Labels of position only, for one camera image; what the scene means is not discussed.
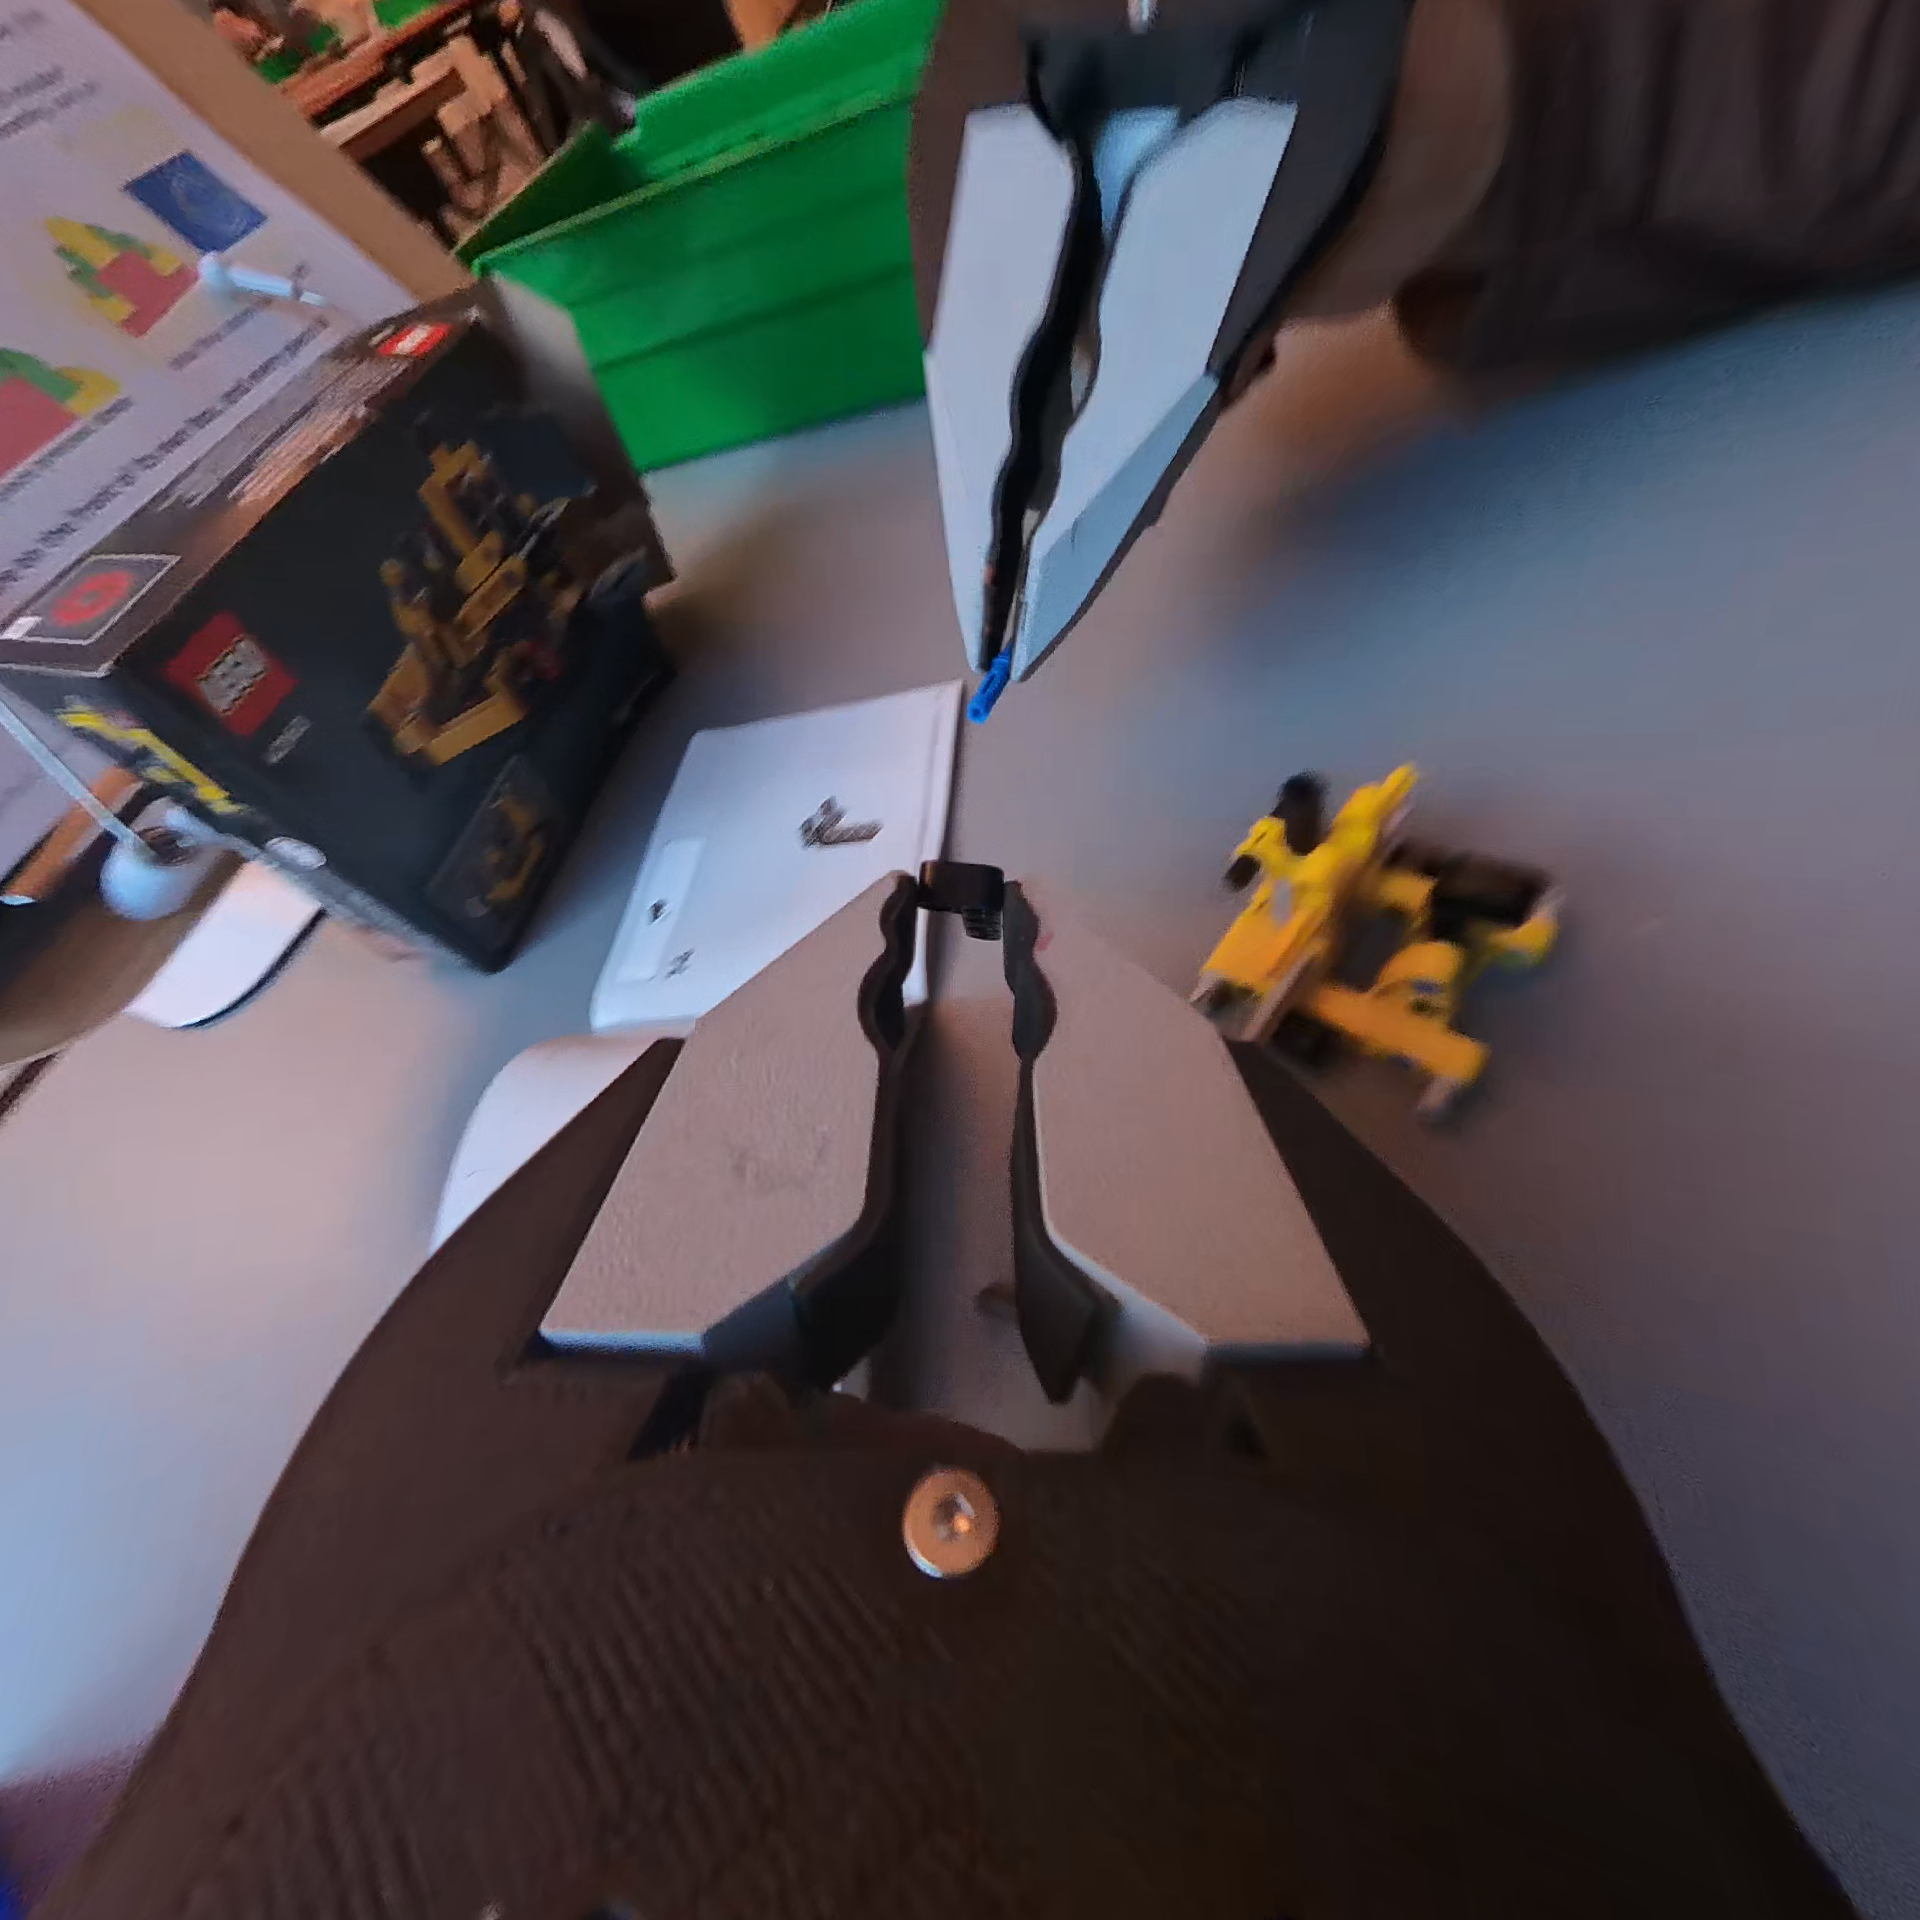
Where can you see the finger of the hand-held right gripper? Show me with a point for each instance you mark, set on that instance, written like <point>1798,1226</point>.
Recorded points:
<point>984,329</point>
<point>1154,360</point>

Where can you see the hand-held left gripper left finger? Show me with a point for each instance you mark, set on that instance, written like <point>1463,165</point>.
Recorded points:
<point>720,1154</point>

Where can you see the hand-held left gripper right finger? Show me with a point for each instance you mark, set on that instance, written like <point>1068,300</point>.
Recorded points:
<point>1185,1185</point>

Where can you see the small black lego piece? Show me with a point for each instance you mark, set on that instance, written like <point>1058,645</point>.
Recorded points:
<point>961,885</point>

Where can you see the small blue lego pin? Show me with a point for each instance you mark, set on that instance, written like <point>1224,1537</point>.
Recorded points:
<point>986,693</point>

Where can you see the yellow lego model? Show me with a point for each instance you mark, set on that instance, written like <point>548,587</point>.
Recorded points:
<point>1348,944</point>

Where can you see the black lego box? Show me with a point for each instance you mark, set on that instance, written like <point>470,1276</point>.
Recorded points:
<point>376,645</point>

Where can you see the green plastic bin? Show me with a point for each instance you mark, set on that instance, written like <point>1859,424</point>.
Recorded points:
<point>751,225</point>

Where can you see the white instruction booklet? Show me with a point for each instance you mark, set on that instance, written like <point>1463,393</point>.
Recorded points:
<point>809,763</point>

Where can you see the white sign stand foot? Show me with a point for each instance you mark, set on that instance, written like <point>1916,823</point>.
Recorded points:
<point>224,960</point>

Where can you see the round wooden object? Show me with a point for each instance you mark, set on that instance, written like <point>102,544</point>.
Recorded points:
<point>44,989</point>

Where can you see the printed display sign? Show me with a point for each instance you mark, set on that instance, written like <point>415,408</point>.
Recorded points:
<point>120,89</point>

